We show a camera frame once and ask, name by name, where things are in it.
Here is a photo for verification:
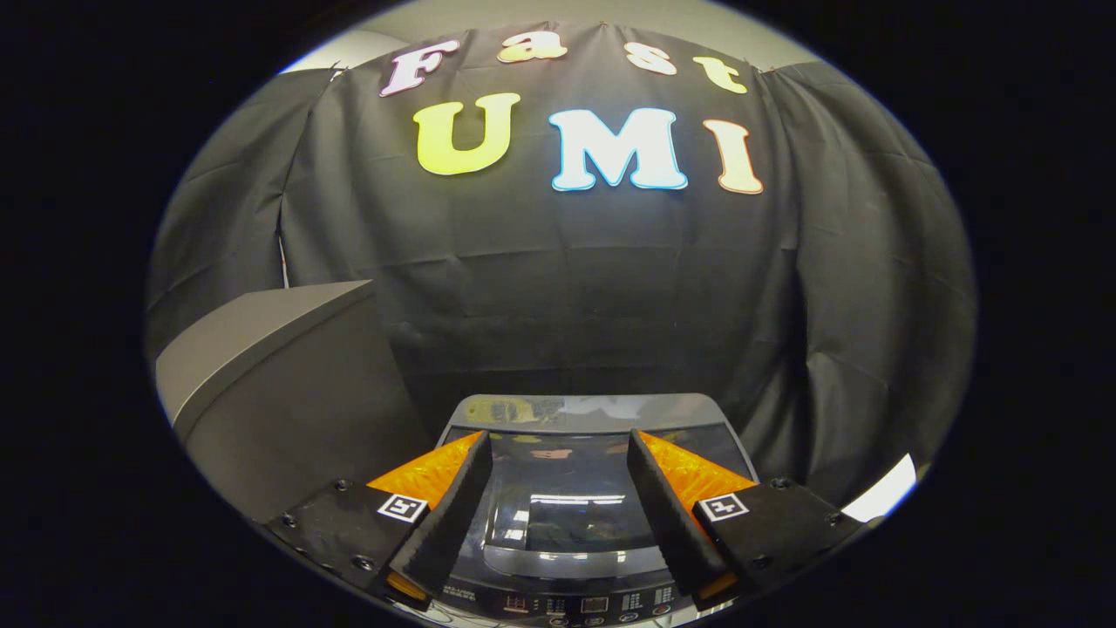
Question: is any dark grey washing machine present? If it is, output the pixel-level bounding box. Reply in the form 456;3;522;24
425;392;761;628

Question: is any dark grey cabinet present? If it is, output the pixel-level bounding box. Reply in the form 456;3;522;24
155;279;437;526

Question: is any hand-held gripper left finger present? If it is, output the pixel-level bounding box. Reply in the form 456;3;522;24
264;431;494;610

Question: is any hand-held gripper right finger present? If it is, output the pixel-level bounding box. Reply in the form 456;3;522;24
626;428;874;612

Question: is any dark glass washing machine lid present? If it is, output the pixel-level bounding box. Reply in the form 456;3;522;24
436;394;759;580

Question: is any white flat board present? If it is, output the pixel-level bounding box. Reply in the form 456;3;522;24
840;454;919;524

